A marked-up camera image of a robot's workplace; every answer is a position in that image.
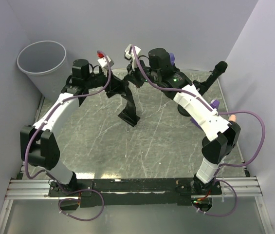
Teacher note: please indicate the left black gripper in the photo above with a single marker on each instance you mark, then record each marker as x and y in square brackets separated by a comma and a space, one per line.
[105, 80]

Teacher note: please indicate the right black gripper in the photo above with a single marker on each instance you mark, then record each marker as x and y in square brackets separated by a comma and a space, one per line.
[132, 77]

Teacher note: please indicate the black trash bag roll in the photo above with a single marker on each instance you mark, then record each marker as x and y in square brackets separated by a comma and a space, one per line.
[121, 87]

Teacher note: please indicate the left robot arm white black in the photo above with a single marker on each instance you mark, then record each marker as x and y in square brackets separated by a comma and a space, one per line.
[38, 143]

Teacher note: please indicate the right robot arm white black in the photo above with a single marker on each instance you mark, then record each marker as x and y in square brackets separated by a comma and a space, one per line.
[220, 134]

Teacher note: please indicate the grey plastic trash bin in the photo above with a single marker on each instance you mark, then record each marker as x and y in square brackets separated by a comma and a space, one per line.
[46, 65]

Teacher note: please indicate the purple microphone on stand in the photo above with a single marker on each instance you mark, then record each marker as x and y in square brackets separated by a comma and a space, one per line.
[172, 59]

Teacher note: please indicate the black microphone on stand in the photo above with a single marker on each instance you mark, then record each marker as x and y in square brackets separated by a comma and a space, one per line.
[202, 87]

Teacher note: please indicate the purple box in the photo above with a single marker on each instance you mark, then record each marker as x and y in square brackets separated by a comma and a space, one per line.
[214, 104]

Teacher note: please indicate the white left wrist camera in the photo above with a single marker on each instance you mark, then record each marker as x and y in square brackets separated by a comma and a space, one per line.
[105, 62]

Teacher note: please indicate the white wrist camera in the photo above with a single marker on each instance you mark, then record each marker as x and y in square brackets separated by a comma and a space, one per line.
[105, 62]
[131, 54]

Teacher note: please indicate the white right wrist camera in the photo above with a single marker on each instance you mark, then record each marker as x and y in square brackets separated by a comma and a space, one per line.
[131, 54]

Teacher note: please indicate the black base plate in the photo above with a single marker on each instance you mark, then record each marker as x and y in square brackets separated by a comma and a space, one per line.
[136, 191]

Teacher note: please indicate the aluminium rail frame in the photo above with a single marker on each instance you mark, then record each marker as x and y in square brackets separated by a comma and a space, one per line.
[27, 209]

